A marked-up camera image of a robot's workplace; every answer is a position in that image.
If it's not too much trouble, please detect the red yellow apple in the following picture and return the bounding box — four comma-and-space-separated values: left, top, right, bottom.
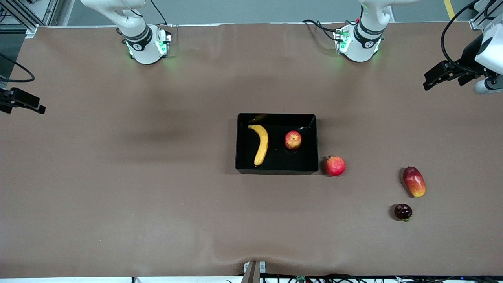
285, 130, 303, 150

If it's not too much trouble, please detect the red pomegranate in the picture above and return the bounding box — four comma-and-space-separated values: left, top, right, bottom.
325, 155, 347, 177

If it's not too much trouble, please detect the black base power cable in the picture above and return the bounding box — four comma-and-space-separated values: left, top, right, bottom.
302, 19, 360, 42

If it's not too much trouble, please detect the aluminium frame profile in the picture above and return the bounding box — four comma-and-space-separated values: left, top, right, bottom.
0, 0, 59, 39
470, 0, 503, 31

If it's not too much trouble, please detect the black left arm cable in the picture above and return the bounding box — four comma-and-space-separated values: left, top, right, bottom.
441, 0, 485, 75

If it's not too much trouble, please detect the red yellow mango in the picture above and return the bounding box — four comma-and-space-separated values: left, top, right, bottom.
403, 166, 426, 198

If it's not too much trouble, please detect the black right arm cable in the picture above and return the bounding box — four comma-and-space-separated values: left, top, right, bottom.
0, 53, 35, 83

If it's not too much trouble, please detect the yellow banana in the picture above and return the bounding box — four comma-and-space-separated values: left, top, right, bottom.
248, 124, 269, 167

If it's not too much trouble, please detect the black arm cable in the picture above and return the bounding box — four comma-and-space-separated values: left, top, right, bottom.
0, 53, 35, 83
441, 0, 485, 75

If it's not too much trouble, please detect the dark purple mangosteen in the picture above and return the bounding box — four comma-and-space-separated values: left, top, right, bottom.
394, 203, 413, 222

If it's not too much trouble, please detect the black plastic box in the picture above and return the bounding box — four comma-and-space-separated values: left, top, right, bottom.
235, 113, 319, 175

